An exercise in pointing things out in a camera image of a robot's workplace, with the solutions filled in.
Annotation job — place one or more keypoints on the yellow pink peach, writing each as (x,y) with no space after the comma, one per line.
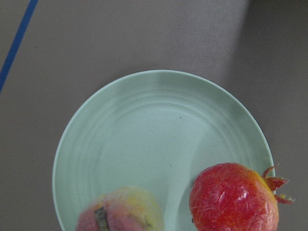
(128,208)

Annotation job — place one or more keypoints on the light green plate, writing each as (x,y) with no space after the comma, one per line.
(155,129)

